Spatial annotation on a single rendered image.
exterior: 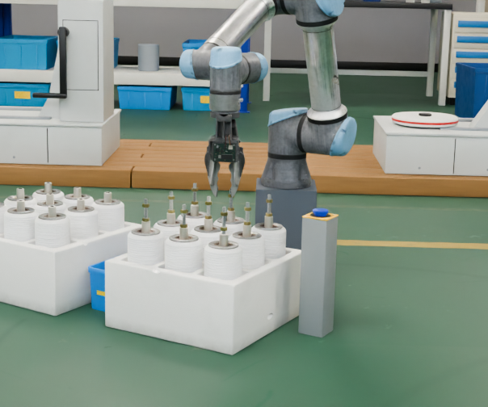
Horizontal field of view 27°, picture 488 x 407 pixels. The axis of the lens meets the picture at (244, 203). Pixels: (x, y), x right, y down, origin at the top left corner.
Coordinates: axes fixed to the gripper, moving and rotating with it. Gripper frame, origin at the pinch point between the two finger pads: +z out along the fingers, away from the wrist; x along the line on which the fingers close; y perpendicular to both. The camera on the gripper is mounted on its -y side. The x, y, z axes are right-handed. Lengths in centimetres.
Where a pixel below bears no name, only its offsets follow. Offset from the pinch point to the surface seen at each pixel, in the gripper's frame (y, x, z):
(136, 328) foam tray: -2.0, -22.1, 37.3
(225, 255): 5.3, 0.8, 15.1
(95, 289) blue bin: -20, -36, 33
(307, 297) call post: -6.0, 21.6, 28.8
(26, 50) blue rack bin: -459, -167, 1
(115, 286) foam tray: -5.2, -28.2, 27.2
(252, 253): -5.4, 7.2, 17.4
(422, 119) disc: -209, 76, 8
